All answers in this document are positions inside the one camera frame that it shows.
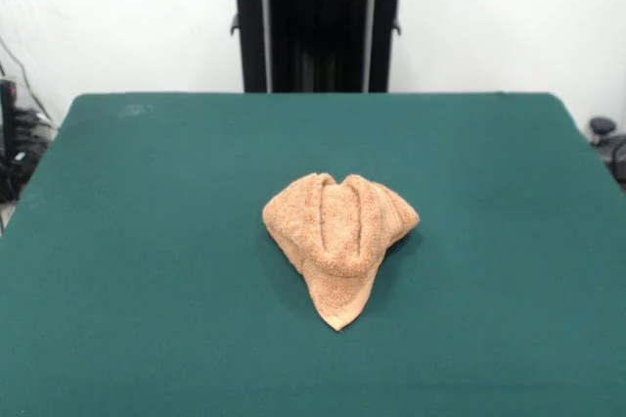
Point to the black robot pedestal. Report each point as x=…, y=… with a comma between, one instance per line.
x=318, y=25

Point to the tan terry cloth towel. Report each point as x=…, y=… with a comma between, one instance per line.
x=342, y=231

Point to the black upright device, red light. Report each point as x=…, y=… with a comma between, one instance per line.
x=8, y=143

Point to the black plug bundle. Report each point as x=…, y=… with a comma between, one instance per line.
x=31, y=125

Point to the dark green table cloth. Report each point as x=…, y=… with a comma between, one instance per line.
x=147, y=250

